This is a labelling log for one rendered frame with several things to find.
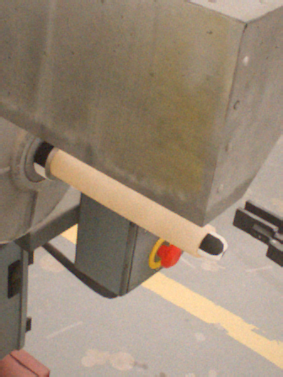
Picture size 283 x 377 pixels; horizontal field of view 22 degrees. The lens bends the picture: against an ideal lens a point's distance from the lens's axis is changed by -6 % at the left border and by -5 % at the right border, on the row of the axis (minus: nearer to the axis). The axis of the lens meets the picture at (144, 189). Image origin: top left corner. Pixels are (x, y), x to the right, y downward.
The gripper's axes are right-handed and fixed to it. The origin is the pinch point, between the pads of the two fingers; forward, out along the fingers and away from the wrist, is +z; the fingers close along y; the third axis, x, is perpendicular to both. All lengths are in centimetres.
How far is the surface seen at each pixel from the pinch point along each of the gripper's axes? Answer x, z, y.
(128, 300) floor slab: -107, 66, 73
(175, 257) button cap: -8.7, 9.4, -5.4
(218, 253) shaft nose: 18.6, -9.8, -32.7
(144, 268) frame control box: -10.5, 12.2, -8.9
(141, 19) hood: 44, -8, -47
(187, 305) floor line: -107, 51, 86
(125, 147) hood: 35, -8, -47
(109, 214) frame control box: -1.1, 16.6, -13.1
